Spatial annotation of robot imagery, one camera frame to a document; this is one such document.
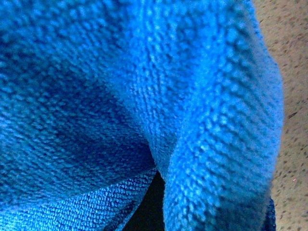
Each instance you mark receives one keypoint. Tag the blue microfiber cloth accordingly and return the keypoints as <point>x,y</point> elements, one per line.
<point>96,96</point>

